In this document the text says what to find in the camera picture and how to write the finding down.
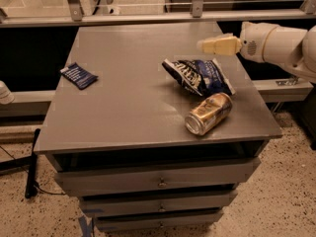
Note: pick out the grey drawer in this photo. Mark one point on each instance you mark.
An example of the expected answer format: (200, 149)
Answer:
(158, 219)
(157, 178)
(163, 203)

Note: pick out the middle grey drawer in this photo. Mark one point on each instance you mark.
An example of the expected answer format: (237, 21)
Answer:
(163, 203)

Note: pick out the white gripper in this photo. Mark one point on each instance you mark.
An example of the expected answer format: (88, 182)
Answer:
(253, 42)

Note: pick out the top grey drawer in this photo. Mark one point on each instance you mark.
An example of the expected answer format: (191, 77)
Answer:
(157, 178)

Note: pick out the metal railing frame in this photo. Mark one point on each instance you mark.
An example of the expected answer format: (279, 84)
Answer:
(58, 13)

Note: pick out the bottom grey drawer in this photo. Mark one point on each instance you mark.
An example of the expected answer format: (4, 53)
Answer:
(158, 219)

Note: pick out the grey drawer cabinet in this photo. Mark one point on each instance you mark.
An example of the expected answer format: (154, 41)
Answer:
(134, 114)

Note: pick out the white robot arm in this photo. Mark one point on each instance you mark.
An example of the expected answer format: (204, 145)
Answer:
(291, 49)

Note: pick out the small blue snack packet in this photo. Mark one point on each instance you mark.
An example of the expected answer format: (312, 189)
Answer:
(78, 76)

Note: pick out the black rod on floor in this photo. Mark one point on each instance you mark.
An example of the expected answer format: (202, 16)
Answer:
(31, 189)

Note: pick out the blue chip bag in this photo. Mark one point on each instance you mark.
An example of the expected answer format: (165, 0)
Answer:
(201, 77)

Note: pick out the orange soda can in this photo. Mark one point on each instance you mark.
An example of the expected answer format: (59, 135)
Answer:
(208, 114)

